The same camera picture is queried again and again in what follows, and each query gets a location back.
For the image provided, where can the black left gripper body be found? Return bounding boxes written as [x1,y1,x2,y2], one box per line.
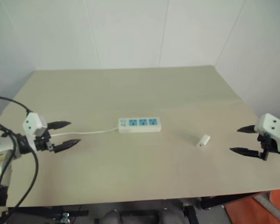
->
[34,129,56,154]

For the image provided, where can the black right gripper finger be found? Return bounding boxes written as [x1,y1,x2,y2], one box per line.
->
[237,125,256,134]
[229,147,260,158]

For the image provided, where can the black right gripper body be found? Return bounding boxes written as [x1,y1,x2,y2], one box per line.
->
[257,133,272,161]

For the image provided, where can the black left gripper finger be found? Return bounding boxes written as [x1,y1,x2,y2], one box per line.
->
[53,139,82,154]
[46,120,72,131]

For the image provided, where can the white plug adapter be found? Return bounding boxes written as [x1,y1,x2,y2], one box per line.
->
[196,133,211,149]

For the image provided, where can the white power strip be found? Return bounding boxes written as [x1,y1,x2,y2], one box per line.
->
[118,117,162,134]

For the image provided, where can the orange fabric object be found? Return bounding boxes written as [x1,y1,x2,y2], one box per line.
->
[224,188,280,224]

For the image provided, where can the dark rounded shape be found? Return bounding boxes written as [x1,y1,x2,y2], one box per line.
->
[103,209,121,224]

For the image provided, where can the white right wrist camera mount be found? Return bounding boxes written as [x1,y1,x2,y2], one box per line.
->
[256,113,280,157]

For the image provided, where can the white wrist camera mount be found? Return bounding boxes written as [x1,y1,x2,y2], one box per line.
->
[256,113,280,157]
[22,112,48,150]

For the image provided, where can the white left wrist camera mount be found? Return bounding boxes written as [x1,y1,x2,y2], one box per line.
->
[22,112,48,150]

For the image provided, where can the white power cable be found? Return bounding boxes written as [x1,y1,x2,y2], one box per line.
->
[49,126,120,139]

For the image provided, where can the black table frame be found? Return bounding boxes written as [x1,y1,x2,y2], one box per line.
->
[52,190,271,224]

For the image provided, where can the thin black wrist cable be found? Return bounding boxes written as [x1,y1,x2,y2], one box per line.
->
[0,96,30,115]

